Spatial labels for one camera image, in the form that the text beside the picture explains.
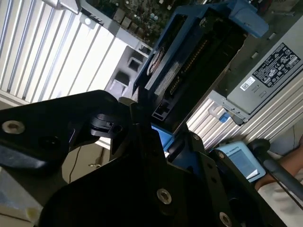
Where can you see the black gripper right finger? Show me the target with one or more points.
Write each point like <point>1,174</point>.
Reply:
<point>227,189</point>

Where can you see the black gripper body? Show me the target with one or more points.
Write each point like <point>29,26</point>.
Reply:
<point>94,203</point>

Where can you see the hard disk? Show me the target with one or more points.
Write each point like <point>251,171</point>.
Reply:
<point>201,59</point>

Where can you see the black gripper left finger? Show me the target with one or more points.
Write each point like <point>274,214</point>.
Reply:
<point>47,118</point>

